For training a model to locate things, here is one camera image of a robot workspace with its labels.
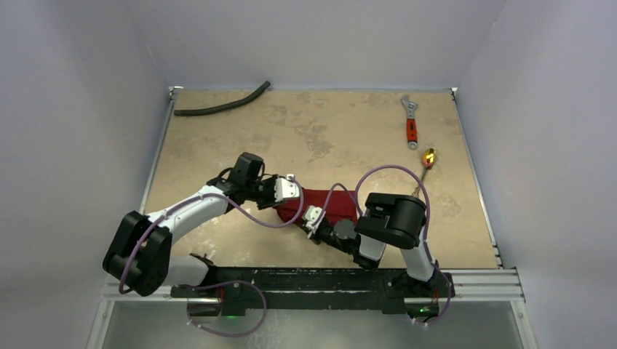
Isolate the dark red cloth napkin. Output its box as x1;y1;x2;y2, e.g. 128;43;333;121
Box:
274;188;358;227

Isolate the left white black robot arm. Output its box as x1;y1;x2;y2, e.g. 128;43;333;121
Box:
103;152;300;297

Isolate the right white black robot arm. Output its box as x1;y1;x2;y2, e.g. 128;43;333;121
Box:
302;193;437;296

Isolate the black foam tube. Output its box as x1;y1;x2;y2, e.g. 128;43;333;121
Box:
173;81;271;117

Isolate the gold fork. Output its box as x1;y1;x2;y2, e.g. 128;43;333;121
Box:
412;180;423;198

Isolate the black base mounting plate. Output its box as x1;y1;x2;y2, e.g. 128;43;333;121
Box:
171;267;455;317

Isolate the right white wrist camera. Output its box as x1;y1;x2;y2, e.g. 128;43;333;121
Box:
303;205;323;236

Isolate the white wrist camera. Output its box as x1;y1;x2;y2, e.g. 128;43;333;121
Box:
274;174;300;203
303;205;323;236

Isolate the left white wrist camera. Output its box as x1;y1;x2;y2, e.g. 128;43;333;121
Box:
274;174;300;203

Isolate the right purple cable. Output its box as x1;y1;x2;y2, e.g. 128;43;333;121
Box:
315;164;453;329

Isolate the purple cable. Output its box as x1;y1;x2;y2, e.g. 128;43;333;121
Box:
118;177;306;338
315;164;453;329

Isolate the adjustable wrench red handle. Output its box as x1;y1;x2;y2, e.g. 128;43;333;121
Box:
401;95;418;150

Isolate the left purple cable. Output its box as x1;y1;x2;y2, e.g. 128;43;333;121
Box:
118;177;306;338

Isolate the aluminium rail frame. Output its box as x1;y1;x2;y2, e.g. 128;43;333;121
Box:
85;87;538;349

